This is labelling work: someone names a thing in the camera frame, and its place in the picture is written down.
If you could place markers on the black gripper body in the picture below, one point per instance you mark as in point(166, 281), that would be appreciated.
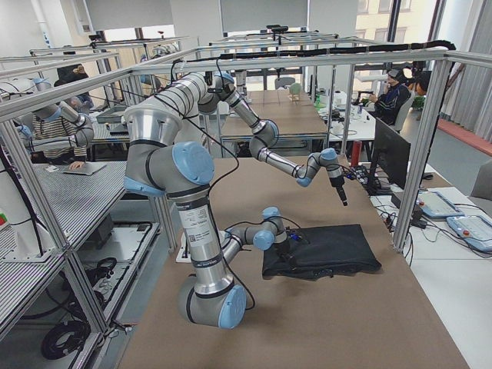
point(338, 189)
point(284, 252)

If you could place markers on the black t-shirt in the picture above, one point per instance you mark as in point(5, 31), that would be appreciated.
point(331, 250)

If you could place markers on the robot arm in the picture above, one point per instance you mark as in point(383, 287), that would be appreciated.
point(220, 87)
point(182, 172)

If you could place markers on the red bottle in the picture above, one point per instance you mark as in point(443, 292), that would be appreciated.
point(355, 154)

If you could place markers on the black Huawei monitor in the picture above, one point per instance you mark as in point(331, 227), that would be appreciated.
point(390, 153)

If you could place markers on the teach pendant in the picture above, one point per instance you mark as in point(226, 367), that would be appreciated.
point(475, 230)
point(434, 205)

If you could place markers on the silver laptop on table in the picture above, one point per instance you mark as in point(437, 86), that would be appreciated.
point(88, 169)

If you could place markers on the person in striped shirt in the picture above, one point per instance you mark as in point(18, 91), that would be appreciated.
point(74, 156)

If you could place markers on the aluminium frame post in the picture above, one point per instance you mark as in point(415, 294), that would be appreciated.
point(422, 147)

